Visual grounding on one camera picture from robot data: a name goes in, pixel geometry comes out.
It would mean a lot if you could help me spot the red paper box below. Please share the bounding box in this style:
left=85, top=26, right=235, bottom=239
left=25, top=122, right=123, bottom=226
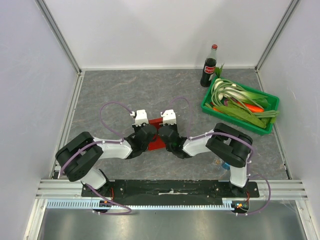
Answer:
left=148, top=117, right=166, bottom=151

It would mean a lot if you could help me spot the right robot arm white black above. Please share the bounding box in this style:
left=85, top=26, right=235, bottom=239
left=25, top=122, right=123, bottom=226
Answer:
left=158, top=123, right=253, bottom=197

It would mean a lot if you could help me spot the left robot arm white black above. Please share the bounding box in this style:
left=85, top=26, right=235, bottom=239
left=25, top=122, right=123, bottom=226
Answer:
left=55, top=124, right=157, bottom=197

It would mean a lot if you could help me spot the blue rectangular box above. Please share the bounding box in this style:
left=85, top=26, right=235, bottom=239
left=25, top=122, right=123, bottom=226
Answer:
left=221, top=162, right=230, bottom=171

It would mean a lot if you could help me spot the cola glass bottle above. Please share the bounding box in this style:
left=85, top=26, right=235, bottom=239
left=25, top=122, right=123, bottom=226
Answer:
left=200, top=44, right=218, bottom=88

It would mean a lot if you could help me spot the leek with green leaves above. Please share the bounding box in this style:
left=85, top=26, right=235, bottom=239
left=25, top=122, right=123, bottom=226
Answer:
left=210, top=78, right=269, bottom=108

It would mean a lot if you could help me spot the green plastic crate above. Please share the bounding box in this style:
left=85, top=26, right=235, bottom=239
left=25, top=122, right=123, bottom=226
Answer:
left=201, top=77, right=280, bottom=135

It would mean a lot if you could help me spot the orange carrot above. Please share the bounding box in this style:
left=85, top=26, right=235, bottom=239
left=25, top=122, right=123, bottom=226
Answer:
left=236, top=101, right=265, bottom=113

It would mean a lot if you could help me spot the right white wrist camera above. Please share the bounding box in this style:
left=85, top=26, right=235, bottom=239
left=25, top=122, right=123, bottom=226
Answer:
left=160, top=109, right=177, bottom=125

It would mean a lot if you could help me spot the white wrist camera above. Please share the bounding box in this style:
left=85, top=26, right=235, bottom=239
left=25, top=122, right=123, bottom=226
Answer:
left=130, top=109, right=149, bottom=126
left=160, top=109, right=177, bottom=125

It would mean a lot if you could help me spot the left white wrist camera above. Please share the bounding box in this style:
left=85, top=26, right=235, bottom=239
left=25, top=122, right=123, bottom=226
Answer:
left=130, top=109, right=149, bottom=126

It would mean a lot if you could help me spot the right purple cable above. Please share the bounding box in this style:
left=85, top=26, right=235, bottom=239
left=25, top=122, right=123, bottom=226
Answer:
left=168, top=97, right=272, bottom=217

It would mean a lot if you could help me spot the purple cable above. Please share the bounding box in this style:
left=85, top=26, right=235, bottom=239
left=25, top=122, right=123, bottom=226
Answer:
left=59, top=101, right=133, bottom=216
left=168, top=97, right=272, bottom=217

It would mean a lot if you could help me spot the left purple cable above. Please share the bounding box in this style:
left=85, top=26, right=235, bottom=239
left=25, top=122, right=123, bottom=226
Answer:
left=59, top=101, right=133, bottom=216

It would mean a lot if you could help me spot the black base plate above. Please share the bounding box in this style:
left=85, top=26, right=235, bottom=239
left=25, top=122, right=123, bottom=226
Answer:
left=97, top=179, right=260, bottom=206

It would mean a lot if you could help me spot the light blue slotted cable duct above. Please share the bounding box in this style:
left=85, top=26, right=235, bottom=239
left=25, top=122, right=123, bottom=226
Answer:
left=46, top=199, right=234, bottom=211

